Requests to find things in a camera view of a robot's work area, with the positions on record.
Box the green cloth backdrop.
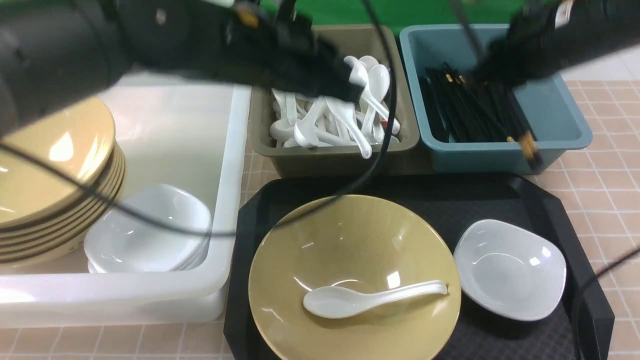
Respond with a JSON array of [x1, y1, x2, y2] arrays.
[[285, 0, 527, 34]]

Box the white ceramic soup spoon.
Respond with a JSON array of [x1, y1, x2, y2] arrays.
[[302, 280, 449, 319]]

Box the olive plastic spoon bin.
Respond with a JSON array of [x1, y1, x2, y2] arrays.
[[247, 24, 420, 178]]

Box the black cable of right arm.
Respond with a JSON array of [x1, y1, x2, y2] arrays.
[[570, 247, 640, 360]]

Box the pile of white spoons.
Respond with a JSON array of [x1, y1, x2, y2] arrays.
[[269, 55, 390, 159]]

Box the white side dish on tray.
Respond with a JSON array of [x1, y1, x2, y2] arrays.
[[453, 219, 568, 322]]

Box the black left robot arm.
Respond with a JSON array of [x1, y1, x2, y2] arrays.
[[0, 0, 364, 136]]

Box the bundle of black chopsticks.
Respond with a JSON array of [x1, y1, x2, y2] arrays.
[[419, 63, 537, 143]]

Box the stack of tan bowls below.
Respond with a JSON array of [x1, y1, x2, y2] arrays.
[[1, 154, 108, 267]]

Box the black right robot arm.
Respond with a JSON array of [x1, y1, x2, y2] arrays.
[[470, 0, 640, 87]]

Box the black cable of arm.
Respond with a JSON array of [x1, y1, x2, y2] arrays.
[[0, 0, 398, 238], [570, 247, 640, 360]]

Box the tan noodle bowl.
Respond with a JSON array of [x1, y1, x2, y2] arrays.
[[247, 194, 462, 360]]

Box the large white plastic tub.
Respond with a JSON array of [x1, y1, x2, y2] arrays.
[[0, 74, 250, 329]]

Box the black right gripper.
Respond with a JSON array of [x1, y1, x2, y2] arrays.
[[472, 2, 566, 88]]

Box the black chopstick gold tip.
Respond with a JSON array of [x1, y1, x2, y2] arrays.
[[500, 85, 543, 168]]

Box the top white dish in tub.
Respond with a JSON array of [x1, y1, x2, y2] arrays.
[[84, 184, 212, 273]]

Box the white dishes under top dish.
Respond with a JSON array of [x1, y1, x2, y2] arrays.
[[84, 234, 209, 273]]

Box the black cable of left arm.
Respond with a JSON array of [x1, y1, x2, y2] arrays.
[[0, 0, 398, 238]]

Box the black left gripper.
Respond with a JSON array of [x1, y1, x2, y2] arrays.
[[223, 2, 363, 103]]

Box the blue plastic chopstick bin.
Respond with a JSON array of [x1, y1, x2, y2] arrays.
[[398, 23, 593, 175]]

